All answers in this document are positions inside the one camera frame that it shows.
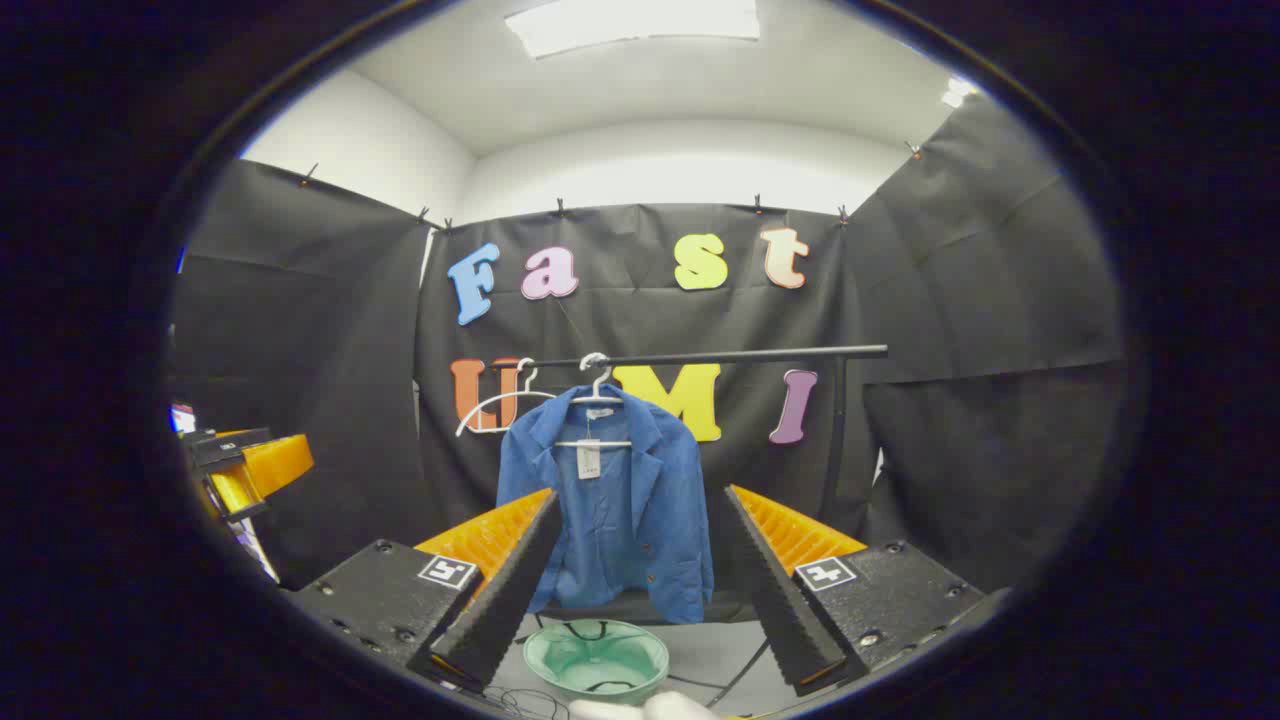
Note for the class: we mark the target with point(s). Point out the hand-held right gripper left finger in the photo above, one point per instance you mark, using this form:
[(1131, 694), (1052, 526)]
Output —
[(505, 600)]

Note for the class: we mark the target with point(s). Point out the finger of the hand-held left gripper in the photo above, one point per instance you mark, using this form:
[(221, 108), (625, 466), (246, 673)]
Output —
[(275, 460), (235, 492)]

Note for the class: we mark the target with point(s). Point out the black clothes rack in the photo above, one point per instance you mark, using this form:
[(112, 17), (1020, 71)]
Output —
[(760, 355)]

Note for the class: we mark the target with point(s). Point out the white cloth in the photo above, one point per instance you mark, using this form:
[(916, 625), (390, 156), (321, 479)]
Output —
[(650, 708)]

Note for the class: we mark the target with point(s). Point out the black backdrop cloth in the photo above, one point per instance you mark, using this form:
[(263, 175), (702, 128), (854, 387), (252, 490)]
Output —
[(950, 300)]

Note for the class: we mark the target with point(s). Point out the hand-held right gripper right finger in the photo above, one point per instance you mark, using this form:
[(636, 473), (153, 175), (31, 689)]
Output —
[(785, 610)]

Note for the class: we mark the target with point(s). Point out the white clothes hanger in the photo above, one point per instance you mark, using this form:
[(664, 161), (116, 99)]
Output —
[(618, 443), (530, 393)]

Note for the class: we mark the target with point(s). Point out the green laundry hamper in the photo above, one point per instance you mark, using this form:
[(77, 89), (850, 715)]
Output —
[(600, 660)]

